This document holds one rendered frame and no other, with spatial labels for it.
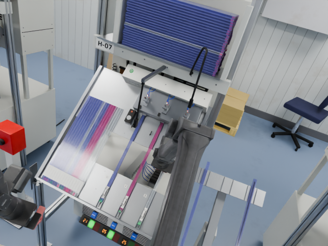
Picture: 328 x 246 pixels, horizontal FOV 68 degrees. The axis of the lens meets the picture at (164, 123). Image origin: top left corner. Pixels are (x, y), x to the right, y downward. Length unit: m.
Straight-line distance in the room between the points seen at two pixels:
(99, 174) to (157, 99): 0.49
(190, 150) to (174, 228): 0.16
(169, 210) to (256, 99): 3.99
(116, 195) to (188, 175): 0.80
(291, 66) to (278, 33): 0.53
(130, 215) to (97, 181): 0.24
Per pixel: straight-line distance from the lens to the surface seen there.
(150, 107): 1.27
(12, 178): 0.77
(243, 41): 1.21
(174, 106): 1.26
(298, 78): 4.33
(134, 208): 1.26
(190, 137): 0.52
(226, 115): 3.49
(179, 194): 0.50
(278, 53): 4.21
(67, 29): 4.76
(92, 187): 1.32
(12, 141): 1.69
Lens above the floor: 1.76
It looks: 31 degrees down
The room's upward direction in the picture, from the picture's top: 15 degrees clockwise
